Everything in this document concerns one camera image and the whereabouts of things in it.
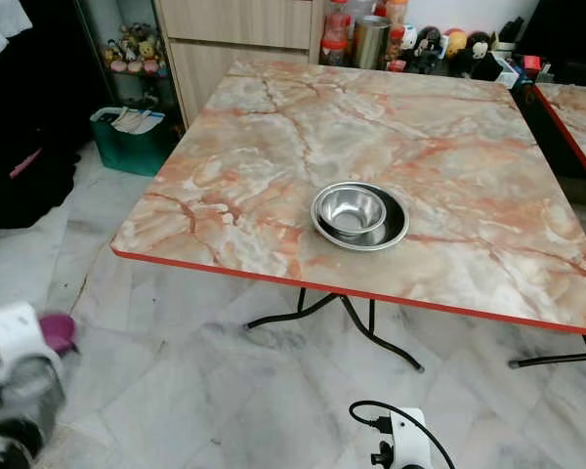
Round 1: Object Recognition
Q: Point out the small steel bowl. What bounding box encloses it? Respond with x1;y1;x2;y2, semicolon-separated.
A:
316;185;388;238

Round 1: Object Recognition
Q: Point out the purple plastic cup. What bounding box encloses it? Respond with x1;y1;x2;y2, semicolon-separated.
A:
39;312;80;356

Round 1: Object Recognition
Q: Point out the red label plastic bottle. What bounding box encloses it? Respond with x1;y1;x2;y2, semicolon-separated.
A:
321;0;354;65

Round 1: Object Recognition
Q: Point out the yellow head figurine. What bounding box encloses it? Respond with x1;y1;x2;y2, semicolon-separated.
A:
445;28;469;60

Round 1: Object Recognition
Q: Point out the steel canister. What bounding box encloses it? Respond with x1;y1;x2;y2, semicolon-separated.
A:
352;15;393;70

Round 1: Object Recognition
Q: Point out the marble pattern folding table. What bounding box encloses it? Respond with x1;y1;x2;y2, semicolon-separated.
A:
531;82;586;202
109;57;586;373

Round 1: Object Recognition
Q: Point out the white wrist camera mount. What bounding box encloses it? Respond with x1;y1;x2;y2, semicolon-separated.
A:
0;301;65;373
375;407;430;469

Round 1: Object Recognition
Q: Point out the white cloth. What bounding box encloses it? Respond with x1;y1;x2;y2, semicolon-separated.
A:
0;0;33;59

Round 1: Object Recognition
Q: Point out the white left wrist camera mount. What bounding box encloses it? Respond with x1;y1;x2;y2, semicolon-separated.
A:
0;301;65;373

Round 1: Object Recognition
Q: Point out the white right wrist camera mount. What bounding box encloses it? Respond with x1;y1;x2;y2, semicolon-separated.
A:
375;407;430;469

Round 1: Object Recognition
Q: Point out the light wooden cabinet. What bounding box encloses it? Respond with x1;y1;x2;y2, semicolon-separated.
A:
153;0;329;129

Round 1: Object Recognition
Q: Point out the green storage bin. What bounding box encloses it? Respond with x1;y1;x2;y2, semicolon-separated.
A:
89;106;176;178

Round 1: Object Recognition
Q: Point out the large steel bowl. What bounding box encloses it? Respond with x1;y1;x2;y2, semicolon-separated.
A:
311;182;411;252

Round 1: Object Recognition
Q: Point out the black fabric pile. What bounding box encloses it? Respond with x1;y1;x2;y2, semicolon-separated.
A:
0;29;101;232

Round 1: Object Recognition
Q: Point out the glass shelf with figurines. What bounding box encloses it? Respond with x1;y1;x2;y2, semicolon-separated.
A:
76;0;173;110

